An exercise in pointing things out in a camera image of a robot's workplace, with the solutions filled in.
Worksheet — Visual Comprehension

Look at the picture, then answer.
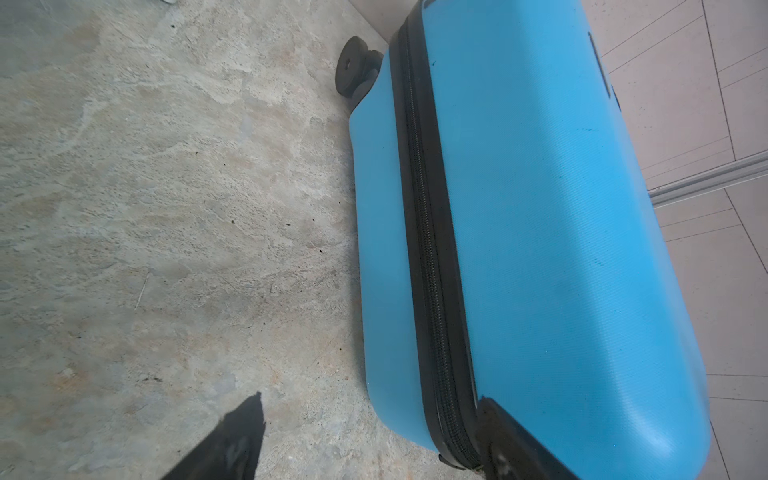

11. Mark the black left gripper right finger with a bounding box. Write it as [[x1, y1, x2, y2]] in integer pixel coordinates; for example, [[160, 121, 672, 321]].
[[475, 397, 577, 480]]

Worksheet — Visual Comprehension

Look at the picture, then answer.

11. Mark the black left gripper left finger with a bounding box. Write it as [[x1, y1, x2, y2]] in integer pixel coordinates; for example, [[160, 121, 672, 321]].
[[162, 392, 266, 480]]

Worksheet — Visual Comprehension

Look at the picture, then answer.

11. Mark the blue suitcase black lining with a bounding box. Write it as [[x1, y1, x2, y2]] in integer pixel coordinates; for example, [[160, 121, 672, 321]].
[[335, 1, 710, 479]]

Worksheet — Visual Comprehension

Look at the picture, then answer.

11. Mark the aluminium corner post right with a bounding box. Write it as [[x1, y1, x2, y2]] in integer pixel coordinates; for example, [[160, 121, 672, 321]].
[[649, 151, 767, 208]]

